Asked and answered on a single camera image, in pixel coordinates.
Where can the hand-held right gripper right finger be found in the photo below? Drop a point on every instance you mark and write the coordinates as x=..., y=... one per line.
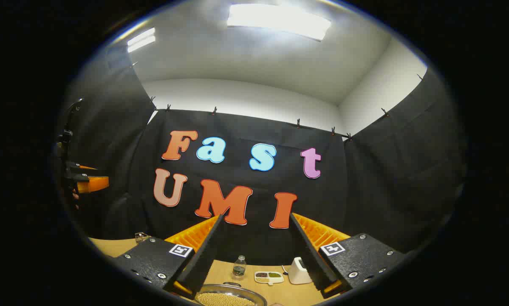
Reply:
x=309, y=255

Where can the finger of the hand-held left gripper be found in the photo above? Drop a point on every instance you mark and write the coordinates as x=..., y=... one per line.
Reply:
x=94, y=184
x=81, y=167

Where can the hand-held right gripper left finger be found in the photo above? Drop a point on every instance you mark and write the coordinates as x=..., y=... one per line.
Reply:
x=205, y=255

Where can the pile of yellow soybeans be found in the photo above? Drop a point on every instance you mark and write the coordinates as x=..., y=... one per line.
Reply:
x=224, y=300

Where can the white toaster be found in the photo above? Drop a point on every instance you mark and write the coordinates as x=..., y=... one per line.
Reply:
x=297, y=274

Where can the clear plastic water bottle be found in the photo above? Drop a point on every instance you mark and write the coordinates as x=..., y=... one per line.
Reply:
x=238, y=267

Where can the white divided dish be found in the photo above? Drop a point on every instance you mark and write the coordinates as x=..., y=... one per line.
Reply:
x=268, y=277

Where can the black backdrop cloth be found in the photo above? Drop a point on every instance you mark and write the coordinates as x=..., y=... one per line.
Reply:
x=246, y=182

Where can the small ceiling light panel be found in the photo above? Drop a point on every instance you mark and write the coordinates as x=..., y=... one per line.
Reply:
x=141, y=39

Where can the row of black clips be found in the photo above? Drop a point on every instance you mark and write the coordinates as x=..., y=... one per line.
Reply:
x=298, y=123

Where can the large ceiling light panel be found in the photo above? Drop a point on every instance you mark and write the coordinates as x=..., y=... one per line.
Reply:
x=278, y=21

